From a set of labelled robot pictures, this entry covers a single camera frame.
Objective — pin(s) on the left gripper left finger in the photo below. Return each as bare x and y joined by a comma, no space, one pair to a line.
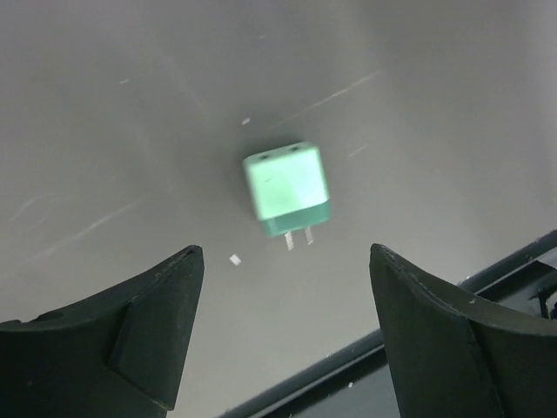
118,353

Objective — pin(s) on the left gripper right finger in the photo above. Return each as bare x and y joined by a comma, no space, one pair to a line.
452,353

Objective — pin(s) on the light green usb charger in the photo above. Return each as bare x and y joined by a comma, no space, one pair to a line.
288,189

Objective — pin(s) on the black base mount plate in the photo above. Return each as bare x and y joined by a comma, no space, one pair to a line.
356,381

